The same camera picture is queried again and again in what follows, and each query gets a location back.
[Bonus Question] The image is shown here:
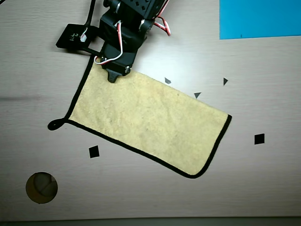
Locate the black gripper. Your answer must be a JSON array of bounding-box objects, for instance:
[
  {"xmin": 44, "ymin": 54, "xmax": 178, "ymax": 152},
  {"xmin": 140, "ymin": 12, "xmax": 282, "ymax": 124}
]
[{"xmin": 99, "ymin": 10, "xmax": 155, "ymax": 83}]

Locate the yellow towel with black trim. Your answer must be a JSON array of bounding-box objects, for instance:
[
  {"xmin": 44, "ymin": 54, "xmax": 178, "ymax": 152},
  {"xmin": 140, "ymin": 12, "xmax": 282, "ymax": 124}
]
[{"xmin": 48, "ymin": 55, "xmax": 233, "ymax": 179}]

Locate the blue paper sheet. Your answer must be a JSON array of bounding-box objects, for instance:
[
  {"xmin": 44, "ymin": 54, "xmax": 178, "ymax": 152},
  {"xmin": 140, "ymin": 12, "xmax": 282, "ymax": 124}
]
[{"xmin": 219, "ymin": 0, "xmax": 301, "ymax": 40}]

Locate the red white servo cable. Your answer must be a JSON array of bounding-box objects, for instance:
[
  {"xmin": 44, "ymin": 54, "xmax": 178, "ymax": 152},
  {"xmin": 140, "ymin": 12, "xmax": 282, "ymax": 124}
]
[
  {"xmin": 153, "ymin": 15, "xmax": 172, "ymax": 36},
  {"xmin": 94, "ymin": 20, "xmax": 124, "ymax": 66}
]

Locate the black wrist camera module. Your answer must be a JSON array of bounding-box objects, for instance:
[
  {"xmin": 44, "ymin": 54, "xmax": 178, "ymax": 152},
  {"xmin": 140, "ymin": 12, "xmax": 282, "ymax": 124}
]
[{"xmin": 55, "ymin": 23, "xmax": 104, "ymax": 54}]

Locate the black camera cable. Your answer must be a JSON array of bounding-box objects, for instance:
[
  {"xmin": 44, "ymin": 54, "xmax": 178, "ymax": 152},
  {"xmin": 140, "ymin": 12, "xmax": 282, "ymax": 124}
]
[{"xmin": 85, "ymin": 0, "xmax": 97, "ymax": 26}]

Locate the round table cable hole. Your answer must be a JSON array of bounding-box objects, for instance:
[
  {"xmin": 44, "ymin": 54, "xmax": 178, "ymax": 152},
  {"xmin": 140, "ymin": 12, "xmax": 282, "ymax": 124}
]
[{"xmin": 25, "ymin": 171, "xmax": 58, "ymax": 204}]

